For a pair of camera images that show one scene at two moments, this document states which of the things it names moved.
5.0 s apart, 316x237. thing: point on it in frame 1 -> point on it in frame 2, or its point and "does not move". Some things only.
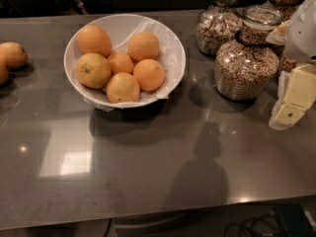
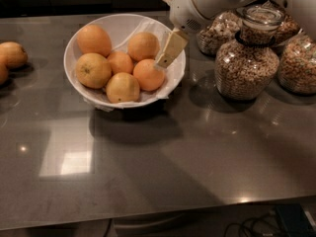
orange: x=149 y=74 does not move
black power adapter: x=294 y=220 does not move
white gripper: x=302 y=37 -> x=183 y=11
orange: x=143 y=45 does not move
